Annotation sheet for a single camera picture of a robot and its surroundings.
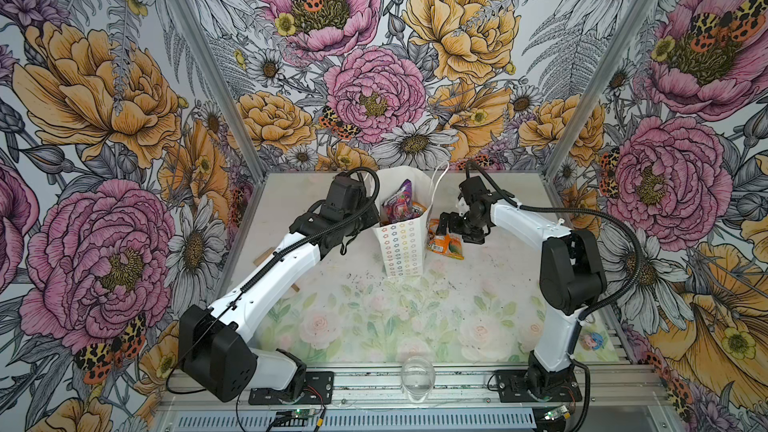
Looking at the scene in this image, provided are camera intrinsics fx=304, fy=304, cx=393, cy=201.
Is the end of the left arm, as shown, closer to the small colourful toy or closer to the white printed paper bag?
the white printed paper bag

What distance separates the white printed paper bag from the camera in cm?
76

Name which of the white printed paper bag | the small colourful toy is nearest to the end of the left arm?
the white printed paper bag
